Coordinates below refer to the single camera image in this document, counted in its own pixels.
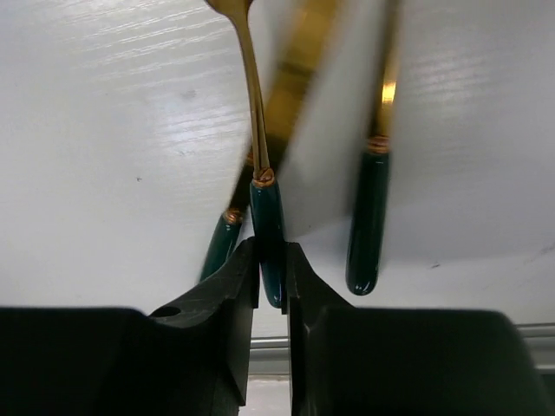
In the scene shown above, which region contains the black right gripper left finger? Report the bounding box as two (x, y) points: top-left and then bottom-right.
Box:
(1, 238), (259, 415)

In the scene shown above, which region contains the gold spoon green handle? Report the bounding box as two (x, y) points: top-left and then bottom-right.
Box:
(207, 1), (286, 309)

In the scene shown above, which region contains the gold knife green handle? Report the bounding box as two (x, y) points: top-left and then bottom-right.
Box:
(199, 1), (343, 280)

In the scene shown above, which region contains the gold fork green handle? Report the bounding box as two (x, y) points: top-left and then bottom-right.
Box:
(346, 1), (402, 296)

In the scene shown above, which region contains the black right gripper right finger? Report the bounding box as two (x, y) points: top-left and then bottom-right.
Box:
(286, 243), (554, 415)

